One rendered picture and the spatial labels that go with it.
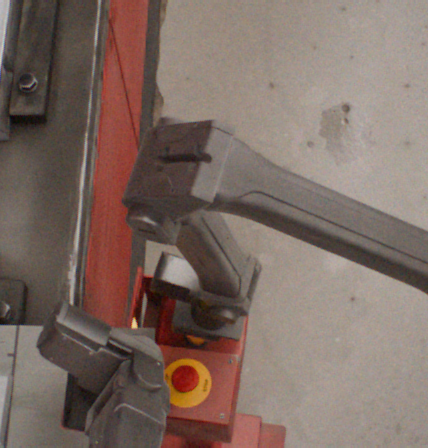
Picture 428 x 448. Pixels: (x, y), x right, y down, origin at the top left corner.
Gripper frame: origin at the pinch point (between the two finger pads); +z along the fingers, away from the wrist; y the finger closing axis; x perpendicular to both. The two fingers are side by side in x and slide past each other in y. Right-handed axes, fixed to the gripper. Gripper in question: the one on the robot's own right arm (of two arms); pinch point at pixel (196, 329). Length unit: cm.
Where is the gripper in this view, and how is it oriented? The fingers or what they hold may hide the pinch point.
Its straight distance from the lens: 160.9
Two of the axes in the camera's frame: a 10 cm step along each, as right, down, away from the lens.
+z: -2.3, 3.8, 9.0
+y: -9.6, -2.2, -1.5
